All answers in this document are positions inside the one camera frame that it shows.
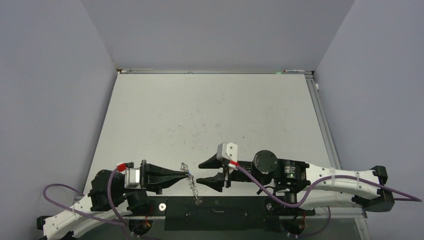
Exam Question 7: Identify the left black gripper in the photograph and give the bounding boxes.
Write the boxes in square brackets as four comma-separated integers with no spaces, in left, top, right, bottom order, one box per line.
[117,159,188,194]

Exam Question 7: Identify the aluminium frame rail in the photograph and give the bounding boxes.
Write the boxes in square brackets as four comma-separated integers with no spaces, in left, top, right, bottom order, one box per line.
[301,72,366,219]

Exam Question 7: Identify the marker pen on rail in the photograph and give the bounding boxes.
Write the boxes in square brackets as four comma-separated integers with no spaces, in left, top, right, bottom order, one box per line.
[283,69,306,74]

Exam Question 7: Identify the metal keyring disc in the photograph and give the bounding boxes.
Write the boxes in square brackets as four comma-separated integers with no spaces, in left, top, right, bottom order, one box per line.
[180,162,203,206]

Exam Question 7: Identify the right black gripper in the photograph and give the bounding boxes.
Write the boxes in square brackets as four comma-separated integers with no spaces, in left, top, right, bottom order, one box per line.
[196,153,271,189]

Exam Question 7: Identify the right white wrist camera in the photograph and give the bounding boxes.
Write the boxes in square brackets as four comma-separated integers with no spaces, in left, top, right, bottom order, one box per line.
[216,142,238,162]

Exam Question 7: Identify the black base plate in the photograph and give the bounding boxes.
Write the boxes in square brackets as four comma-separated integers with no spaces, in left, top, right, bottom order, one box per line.
[129,196,316,235]

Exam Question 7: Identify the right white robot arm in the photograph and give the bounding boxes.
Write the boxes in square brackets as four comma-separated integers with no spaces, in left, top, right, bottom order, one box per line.
[196,150,395,214]

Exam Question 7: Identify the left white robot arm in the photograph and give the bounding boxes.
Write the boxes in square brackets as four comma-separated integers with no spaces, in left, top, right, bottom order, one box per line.
[36,160,193,240]

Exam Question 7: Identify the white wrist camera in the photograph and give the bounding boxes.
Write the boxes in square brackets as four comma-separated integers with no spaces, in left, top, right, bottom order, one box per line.
[124,168,141,189]
[216,142,238,162]

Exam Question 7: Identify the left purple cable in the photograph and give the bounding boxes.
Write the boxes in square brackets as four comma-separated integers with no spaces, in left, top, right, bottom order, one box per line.
[43,162,132,240]

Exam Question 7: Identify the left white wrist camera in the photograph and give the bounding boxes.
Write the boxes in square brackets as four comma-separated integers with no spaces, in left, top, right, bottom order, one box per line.
[124,168,141,189]

